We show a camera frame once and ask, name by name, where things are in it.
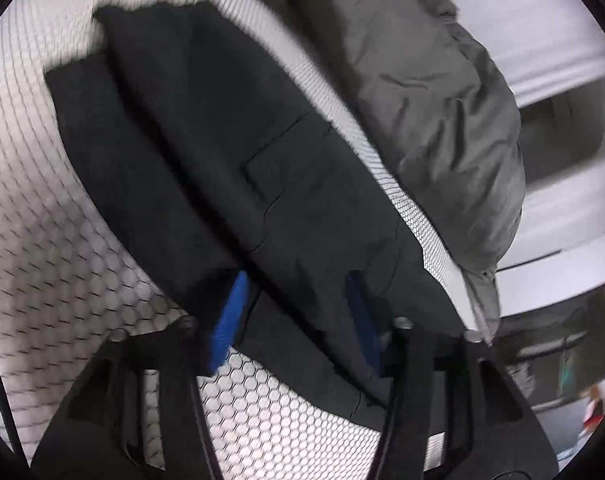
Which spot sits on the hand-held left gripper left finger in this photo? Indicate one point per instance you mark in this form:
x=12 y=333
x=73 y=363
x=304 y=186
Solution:
x=230 y=320

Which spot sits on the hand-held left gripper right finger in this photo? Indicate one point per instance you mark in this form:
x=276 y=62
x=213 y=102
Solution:
x=363 y=320

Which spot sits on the black pants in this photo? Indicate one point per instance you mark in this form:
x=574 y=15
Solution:
x=207 y=135

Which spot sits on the grey crumpled garment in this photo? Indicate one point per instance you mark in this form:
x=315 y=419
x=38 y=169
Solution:
x=422 y=110

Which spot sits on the white cabinet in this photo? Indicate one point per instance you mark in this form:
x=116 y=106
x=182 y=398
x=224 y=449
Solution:
x=557 y=35

